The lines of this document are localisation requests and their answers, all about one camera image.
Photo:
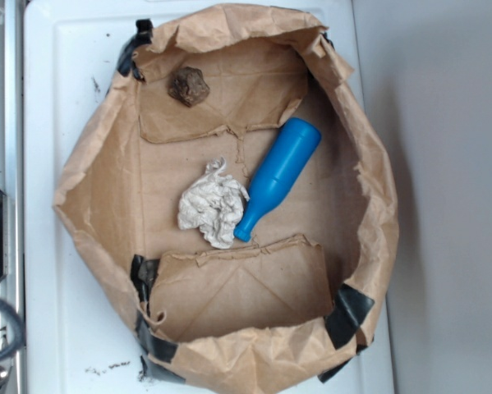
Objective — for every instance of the brown rock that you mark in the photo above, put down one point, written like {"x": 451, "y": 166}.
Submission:
{"x": 188, "y": 86}

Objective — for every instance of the blue plastic bottle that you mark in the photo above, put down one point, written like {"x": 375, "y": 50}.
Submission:
{"x": 278, "y": 172}

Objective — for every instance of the crumpled white paper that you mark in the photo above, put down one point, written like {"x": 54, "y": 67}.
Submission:
{"x": 213, "y": 204}

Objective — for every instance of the brown paper bag tray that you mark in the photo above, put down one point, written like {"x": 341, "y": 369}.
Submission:
{"x": 300, "y": 299}

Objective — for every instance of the white plastic board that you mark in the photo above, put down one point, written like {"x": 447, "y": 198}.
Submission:
{"x": 76, "y": 342}

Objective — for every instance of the aluminium frame rail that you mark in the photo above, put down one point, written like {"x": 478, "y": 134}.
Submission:
{"x": 12, "y": 371}

